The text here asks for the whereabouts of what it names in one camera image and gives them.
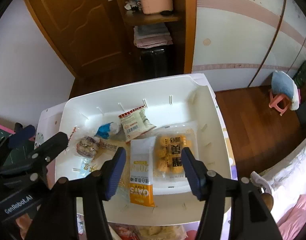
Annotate clear nut mix packet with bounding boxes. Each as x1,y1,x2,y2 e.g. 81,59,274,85
65,126,118,159

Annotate pink plastic stool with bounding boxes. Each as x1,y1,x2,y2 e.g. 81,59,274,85
269,89,297,117

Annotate pink quilt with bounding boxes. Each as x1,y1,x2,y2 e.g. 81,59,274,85
278,194,306,240

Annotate floral sliding door wardrobe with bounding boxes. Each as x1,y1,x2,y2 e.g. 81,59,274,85
191,0,306,90

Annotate white bedding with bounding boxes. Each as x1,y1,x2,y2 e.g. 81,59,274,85
263,132,306,198

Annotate stack of folded towels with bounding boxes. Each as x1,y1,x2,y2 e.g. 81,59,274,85
133,22,173,48

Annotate green cloth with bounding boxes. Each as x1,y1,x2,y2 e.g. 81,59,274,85
294,61,306,88

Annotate blue foil snack packet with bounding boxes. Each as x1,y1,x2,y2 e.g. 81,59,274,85
94,121,122,140

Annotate blue plush cushion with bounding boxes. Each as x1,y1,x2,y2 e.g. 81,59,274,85
271,70,301,111

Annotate white plastic storage bin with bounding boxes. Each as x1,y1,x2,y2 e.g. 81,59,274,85
54,73,232,227

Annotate black suitcase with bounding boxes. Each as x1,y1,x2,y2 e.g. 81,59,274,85
140,45,176,79

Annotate yellow pastry ball packet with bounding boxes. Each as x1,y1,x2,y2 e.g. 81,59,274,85
149,120,199,189

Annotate orange and white oat packet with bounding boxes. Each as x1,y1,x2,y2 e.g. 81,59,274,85
129,136,157,207

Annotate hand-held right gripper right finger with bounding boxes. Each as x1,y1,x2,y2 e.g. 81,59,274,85
181,147,280,240

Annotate brown wooden door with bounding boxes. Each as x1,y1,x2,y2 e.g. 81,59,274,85
22,0,133,80

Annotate wooden corner shelf unit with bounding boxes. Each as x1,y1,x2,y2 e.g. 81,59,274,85
115,0,197,75

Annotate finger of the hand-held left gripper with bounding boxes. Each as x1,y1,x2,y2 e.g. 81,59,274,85
0,124,36,165
23,132,69,182

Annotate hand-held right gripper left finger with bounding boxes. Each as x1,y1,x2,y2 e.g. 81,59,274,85
24,147,127,240

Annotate brown wooden bedpost knob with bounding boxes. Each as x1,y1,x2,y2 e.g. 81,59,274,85
261,192,274,207

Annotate yellow puff snack packet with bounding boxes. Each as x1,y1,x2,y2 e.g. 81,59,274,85
138,225,187,240

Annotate small toys on shelf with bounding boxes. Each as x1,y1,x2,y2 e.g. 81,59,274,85
124,0,143,12

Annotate white plastic clip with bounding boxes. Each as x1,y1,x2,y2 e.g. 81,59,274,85
250,171,272,194

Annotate white packet with red edge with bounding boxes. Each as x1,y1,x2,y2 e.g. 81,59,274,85
118,106,157,143

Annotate toast bread packet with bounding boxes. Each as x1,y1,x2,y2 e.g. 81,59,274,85
73,155,133,205

